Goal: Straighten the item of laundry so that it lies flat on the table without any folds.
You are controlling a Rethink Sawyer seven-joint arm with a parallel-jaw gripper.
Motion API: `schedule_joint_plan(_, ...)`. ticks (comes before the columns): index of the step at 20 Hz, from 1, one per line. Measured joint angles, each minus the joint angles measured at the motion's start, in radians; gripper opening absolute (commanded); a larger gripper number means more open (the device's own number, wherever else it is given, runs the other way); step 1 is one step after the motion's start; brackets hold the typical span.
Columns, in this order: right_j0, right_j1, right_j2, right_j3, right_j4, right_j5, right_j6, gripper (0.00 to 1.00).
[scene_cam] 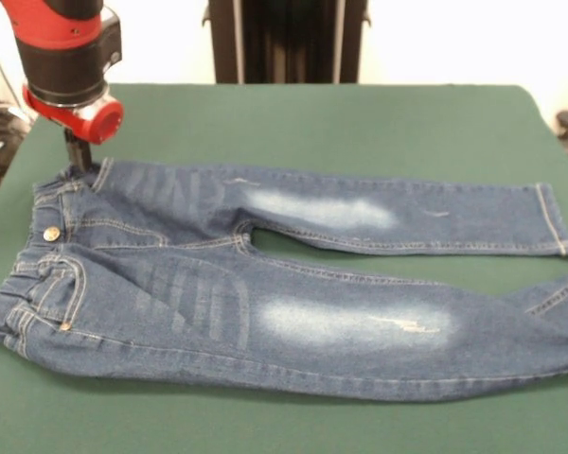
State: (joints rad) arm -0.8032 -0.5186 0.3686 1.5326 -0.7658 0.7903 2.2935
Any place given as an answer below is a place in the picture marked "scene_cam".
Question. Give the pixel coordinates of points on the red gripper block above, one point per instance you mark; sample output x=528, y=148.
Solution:
x=94, y=123

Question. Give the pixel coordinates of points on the blue denim jeans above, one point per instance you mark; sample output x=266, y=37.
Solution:
x=312, y=307

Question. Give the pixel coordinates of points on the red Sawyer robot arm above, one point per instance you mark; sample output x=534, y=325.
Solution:
x=61, y=52

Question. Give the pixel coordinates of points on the dark green table cloth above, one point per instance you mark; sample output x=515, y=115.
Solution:
x=312, y=118

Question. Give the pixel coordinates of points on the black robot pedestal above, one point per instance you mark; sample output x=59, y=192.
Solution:
x=284, y=42

